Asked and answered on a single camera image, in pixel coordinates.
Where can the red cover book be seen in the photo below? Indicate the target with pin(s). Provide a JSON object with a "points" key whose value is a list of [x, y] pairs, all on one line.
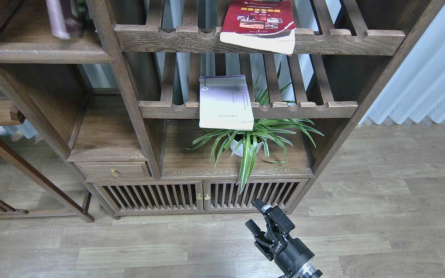
{"points": [[262, 25]]}

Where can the white plant pot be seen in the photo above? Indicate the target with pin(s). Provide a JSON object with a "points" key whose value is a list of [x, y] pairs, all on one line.
{"points": [[237, 145]]}

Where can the maroon book white characters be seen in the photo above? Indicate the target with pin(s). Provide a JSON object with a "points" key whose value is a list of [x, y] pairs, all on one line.
{"points": [[68, 18]]}

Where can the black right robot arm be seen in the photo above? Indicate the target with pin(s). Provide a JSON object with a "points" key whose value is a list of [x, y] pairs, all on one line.
{"points": [[290, 255]]}

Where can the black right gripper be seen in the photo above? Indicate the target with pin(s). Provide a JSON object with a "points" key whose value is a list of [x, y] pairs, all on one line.
{"points": [[290, 255]]}

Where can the green spider plant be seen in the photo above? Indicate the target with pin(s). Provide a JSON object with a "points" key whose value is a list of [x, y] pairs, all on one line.
{"points": [[268, 130]]}

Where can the white pleated curtain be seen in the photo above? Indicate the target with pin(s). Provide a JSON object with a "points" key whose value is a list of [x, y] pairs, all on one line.
{"points": [[416, 92]]}

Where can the dark wooden bookshelf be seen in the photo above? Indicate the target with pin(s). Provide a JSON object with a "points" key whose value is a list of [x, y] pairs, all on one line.
{"points": [[124, 94]]}

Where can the white lavender book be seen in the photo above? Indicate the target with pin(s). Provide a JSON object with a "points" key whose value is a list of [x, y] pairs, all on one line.
{"points": [[225, 103]]}

